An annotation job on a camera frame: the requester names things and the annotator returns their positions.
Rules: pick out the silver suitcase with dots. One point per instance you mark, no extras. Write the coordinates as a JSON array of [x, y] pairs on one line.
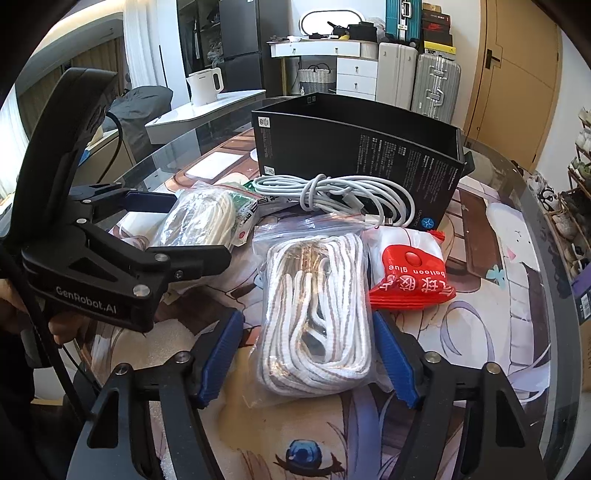
[[436, 87]]

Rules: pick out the white side table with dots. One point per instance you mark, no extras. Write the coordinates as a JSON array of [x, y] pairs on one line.
[[184, 118]]

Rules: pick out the black glass cabinet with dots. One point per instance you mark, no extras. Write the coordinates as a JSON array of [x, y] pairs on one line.
[[199, 26]]

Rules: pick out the person's left hand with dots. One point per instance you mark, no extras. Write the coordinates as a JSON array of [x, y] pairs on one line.
[[14, 317]]

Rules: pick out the woven storage basket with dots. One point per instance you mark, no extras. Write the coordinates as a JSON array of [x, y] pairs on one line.
[[317, 78]]

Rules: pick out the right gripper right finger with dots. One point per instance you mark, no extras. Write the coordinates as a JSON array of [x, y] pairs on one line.
[[496, 441]]

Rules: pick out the white electric kettle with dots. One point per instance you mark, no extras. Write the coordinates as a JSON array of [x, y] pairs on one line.
[[204, 86]]

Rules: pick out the wooden door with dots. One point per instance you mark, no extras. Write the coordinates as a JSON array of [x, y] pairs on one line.
[[517, 80]]

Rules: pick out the wooden shoe rack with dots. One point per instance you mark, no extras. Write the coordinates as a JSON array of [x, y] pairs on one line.
[[569, 210]]

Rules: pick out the white suitcase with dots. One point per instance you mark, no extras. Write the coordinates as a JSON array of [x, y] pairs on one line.
[[396, 74]]

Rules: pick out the red balloon glue packet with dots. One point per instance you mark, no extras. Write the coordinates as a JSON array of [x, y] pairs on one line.
[[407, 269]]

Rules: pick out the black cardboard box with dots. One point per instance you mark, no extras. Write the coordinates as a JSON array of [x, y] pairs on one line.
[[340, 136]]

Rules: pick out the green white packet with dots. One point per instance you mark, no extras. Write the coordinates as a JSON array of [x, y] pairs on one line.
[[247, 208]]

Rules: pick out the stack of shoe boxes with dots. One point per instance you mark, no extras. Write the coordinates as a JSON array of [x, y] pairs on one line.
[[437, 32]]

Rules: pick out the dark grey beanbag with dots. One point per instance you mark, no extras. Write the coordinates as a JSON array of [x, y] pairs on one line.
[[134, 110]]

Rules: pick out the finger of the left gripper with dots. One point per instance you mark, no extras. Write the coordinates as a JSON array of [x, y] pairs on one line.
[[108, 199], [185, 263]]

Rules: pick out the teal suitcase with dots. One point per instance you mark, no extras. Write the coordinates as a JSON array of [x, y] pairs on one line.
[[404, 20]]

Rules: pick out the white desk with drawers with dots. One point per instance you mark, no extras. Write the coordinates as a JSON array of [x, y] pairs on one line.
[[356, 62]]

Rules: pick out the purple rolled mat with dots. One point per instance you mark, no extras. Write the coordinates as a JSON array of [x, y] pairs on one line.
[[581, 292]]

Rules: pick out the black refrigerator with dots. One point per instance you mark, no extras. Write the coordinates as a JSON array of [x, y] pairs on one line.
[[246, 27]]

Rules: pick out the oval mirror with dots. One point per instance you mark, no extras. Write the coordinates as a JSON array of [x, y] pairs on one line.
[[329, 22]]

